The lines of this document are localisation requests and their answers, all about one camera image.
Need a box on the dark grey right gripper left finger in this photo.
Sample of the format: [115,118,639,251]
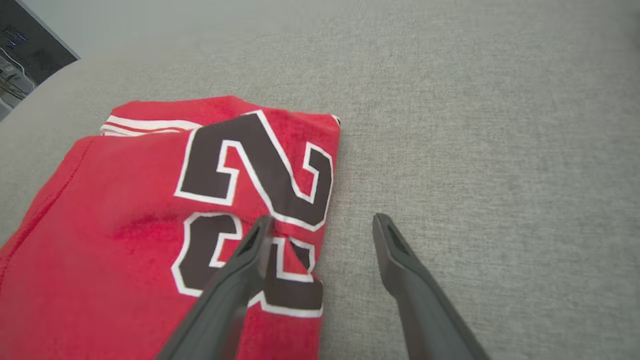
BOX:
[156,214,275,360]

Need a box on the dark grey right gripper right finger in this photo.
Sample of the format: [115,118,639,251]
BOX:
[372,213,492,360]

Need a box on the red jersey with black number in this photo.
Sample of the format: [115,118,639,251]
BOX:
[0,95,342,360]

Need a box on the black computer case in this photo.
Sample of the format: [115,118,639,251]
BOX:
[0,0,78,121]

